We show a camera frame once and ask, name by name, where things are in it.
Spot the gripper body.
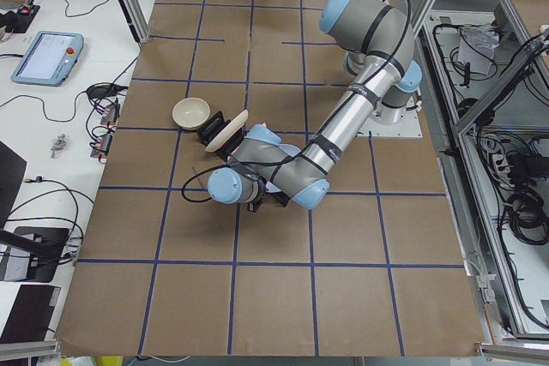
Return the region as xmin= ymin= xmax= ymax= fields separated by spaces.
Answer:
xmin=247 ymin=189 xmax=266 ymax=212

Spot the blue plate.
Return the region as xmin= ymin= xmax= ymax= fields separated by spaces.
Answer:
xmin=266 ymin=143 xmax=301 ymax=194

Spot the pink plate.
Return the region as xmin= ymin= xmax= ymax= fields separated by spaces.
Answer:
xmin=245 ymin=123 xmax=268 ymax=141

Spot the cream plate in rack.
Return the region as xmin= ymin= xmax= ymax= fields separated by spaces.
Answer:
xmin=205 ymin=110 xmax=249 ymax=153

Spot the black dish rack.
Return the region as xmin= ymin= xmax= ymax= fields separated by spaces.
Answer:
xmin=196 ymin=111 xmax=291 ymax=208

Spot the cream bowl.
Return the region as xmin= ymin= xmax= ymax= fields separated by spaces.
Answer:
xmin=172 ymin=97 xmax=210 ymax=130

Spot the black monitor stand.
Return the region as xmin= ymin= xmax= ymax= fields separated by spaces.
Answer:
xmin=1 ymin=226 xmax=69 ymax=283

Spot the teach pendant near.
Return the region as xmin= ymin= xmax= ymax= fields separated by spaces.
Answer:
xmin=10 ymin=31 xmax=84 ymax=87

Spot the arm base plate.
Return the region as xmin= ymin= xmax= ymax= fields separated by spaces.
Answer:
xmin=357 ymin=82 xmax=422 ymax=139

